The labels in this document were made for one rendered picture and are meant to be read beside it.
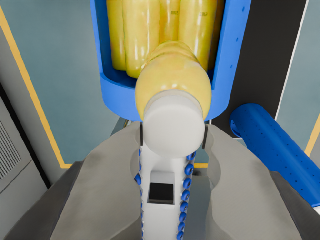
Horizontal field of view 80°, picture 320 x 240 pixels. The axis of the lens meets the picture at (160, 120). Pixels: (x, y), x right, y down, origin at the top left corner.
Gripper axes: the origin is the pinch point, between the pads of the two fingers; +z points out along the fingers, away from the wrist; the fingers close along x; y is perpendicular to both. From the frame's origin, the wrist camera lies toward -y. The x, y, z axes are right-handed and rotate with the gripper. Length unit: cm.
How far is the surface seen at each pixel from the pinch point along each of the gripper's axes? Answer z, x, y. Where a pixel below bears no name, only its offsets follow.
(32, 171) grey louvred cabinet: 128, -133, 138
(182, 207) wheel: 44, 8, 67
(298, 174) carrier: 54, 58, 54
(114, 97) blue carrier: 21.0, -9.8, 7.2
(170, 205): 33, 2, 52
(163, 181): 44, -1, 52
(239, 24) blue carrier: 22.9, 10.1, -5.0
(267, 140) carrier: 79, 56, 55
